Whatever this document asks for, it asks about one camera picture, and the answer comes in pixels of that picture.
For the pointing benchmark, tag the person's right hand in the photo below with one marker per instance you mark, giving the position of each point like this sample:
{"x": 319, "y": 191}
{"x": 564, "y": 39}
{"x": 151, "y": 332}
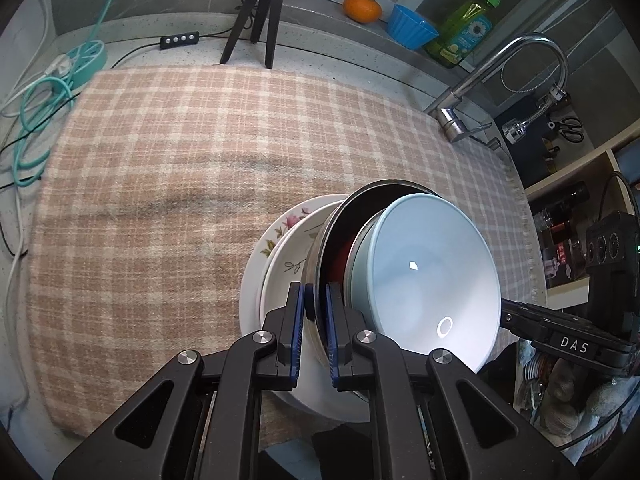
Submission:
{"x": 570, "y": 395}

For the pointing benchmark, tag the blue ribbed cup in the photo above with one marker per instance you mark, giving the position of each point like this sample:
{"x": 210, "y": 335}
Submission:
{"x": 410, "y": 27}

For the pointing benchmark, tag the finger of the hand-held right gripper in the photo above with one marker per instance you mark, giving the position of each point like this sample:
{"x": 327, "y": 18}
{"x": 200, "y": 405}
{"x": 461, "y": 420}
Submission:
{"x": 550, "y": 330}

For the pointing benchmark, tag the wooden shelf unit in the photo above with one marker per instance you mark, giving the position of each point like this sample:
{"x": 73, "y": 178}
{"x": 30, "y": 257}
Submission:
{"x": 565, "y": 172}

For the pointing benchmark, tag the green dish soap bottle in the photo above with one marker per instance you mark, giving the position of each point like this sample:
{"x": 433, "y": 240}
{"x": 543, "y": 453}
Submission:
{"x": 465, "y": 30}

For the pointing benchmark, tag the black scissors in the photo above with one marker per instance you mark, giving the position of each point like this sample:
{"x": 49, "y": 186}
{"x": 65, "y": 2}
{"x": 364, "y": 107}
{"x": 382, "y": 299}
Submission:
{"x": 570, "y": 130}

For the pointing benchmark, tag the chrome faucet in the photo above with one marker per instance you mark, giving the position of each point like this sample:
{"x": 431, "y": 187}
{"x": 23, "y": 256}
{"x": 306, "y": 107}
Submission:
{"x": 450, "y": 120}

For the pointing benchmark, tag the light blue bowl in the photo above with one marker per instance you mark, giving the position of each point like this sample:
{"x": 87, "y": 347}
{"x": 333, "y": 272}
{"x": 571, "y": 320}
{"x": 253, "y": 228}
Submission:
{"x": 425, "y": 270}

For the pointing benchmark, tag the black tripod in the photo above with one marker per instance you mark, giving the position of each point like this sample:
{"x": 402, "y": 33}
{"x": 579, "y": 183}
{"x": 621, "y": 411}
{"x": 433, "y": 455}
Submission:
{"x": 270, "y": 20}

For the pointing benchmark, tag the black inline remote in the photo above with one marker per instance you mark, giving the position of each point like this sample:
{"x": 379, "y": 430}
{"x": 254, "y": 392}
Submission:
{"x": 180, "y": 41}

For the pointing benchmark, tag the dark bottle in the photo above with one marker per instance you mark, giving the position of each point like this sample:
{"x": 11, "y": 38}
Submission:
{"x": 565, "y": 195}

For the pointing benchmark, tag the orange fruit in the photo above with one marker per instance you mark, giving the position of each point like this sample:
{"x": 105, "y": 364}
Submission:
{"x": 362, "y": 8}

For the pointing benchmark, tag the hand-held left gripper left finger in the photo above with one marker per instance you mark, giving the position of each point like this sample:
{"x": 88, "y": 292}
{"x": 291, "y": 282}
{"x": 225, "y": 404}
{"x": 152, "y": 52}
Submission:
{"x": 296, "y": 330}

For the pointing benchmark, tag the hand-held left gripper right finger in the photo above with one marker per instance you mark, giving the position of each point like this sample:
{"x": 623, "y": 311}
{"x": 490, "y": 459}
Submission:
{"x": 332, "y": 335}

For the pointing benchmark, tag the large pink floral plate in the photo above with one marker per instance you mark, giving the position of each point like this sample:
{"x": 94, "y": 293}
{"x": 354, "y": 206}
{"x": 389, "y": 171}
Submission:
{"x": 247, "y": 310}

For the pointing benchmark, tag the white plate with twig print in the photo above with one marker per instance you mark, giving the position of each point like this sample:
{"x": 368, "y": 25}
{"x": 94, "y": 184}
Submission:
{"x": 292, "y": 265}

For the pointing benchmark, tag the beige checked cloth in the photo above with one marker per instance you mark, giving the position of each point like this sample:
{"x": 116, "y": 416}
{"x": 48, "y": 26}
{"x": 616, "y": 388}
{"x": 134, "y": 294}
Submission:
{"x": 165, "y": 185}

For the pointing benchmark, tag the plain steel bowl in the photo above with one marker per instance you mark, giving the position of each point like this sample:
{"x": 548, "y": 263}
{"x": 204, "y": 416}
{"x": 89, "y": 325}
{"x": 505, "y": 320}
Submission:
{"x": 350, "y": 200}

